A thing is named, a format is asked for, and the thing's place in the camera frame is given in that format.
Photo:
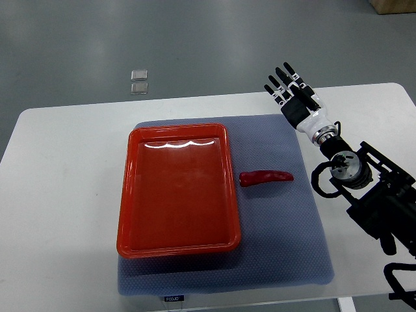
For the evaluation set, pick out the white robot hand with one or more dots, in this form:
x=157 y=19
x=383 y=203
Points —
x=305 y=111

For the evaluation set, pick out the red pepper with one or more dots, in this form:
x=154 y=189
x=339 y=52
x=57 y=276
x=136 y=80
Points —
x=247 y=179

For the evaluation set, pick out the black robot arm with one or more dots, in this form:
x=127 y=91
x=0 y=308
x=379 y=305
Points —
x=380 y=193

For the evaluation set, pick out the red plastic tray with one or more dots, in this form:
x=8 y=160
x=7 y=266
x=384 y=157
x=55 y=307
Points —
x=178 y=195

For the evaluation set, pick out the brown cardboard box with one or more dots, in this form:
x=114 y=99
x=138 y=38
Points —
x=383 y=7

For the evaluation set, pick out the upper metal floor plate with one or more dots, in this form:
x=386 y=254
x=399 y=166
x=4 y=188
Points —
x=139 y=75

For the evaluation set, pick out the white table leg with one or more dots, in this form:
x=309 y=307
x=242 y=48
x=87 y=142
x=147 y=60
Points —
x=346 y=304

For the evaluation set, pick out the black mat label tag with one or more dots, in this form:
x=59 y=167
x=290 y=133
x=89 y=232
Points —
x=174 y=298

